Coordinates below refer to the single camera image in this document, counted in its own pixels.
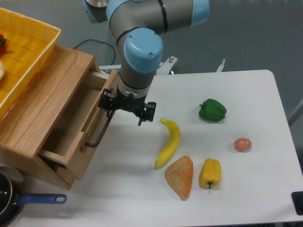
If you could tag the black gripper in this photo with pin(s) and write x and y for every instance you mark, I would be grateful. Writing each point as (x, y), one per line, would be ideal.
(110, 102)

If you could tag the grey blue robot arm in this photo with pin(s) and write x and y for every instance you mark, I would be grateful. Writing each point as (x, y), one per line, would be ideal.
(137, 26)

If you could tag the wooden drawer cabinet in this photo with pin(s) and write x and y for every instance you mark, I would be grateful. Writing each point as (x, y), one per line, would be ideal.
(27, 125)

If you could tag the yellow banana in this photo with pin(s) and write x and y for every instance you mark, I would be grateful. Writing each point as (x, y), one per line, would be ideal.
(172, 145)

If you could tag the green bell pepper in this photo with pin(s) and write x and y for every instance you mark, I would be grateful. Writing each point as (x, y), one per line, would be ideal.
(212, 110)

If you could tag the orange bread slice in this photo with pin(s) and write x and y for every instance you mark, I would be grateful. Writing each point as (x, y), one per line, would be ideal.
(179, 176)

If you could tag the yellow bell pepper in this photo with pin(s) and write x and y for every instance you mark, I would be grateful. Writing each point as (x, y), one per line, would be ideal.
(210, 174)

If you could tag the yellow plastic basket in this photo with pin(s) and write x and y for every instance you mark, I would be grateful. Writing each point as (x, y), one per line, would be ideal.
(29, 44)

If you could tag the brown egg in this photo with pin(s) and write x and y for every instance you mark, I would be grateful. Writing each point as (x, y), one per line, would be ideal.
(242, 144)

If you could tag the white round object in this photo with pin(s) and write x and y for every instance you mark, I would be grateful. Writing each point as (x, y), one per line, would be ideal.
(2, 70)

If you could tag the red tomato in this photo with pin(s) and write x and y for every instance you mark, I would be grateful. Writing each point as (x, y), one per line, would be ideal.
(3, 44)

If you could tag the black corner device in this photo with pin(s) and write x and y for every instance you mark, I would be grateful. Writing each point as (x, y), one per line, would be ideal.
(297, 198)

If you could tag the blue handled saucepan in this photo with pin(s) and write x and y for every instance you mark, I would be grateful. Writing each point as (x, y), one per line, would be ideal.
(14, 195)

